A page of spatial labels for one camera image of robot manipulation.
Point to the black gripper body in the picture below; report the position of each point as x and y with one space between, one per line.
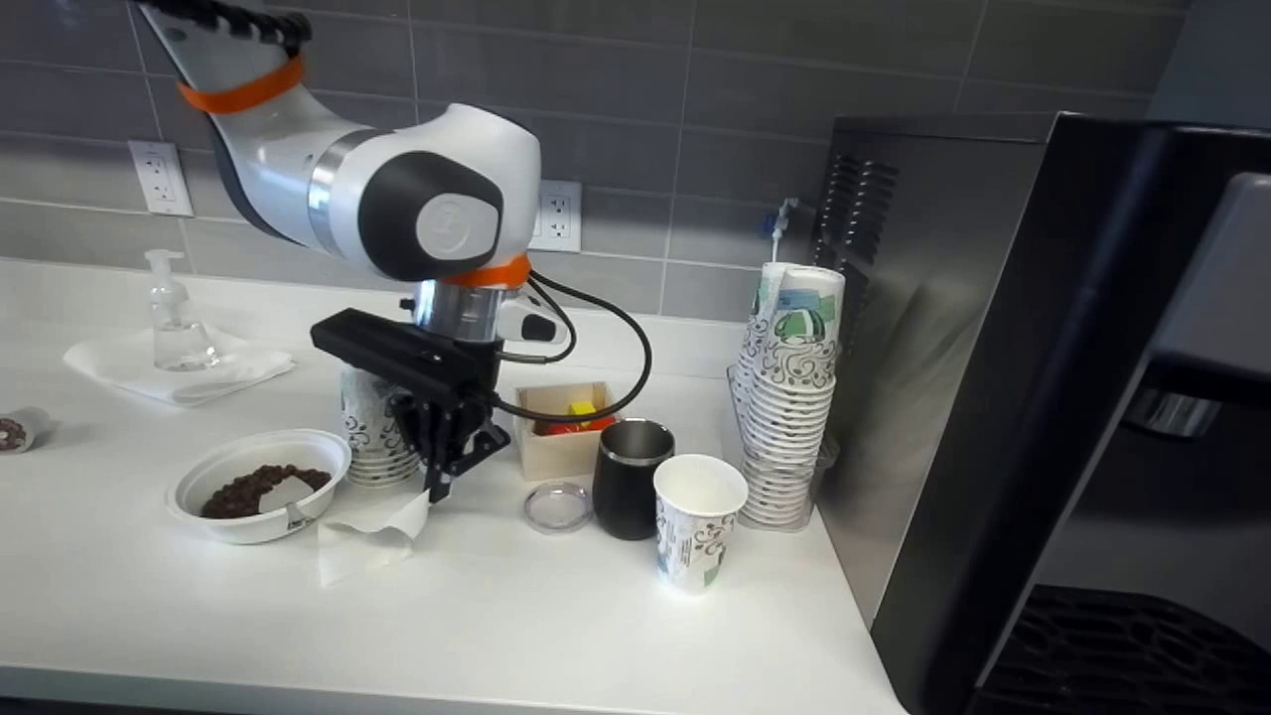
443 419

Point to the white paper sheet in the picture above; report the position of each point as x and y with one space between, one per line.
380 516

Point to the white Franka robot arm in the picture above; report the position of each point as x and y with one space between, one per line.
398 182

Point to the red block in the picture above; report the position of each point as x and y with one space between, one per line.
576 427

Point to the clear round lid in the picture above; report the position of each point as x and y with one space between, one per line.
557 507

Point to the yellow block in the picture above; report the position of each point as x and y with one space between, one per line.
580 402

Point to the black metal tumbler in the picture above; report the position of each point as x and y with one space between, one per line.
630 496

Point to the white bowl with brown food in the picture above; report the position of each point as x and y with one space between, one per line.
210 471

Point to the upright patterned paper cup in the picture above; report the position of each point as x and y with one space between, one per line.
695 529

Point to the clear glass pump bottle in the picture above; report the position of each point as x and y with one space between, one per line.
175 329

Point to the stack of patterned paper cups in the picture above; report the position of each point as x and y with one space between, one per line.
798 300
774 463

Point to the clear glass dish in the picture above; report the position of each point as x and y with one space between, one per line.
119 372

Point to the small dark round container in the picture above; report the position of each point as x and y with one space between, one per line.
20 429

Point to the stainless steel appliance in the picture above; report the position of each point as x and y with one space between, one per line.
916 329

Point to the black beverage dispenser machine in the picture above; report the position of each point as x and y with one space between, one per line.
1124 329

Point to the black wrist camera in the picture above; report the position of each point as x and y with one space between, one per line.
398 350

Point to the white wall outlet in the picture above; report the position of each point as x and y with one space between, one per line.
160 178
557 219

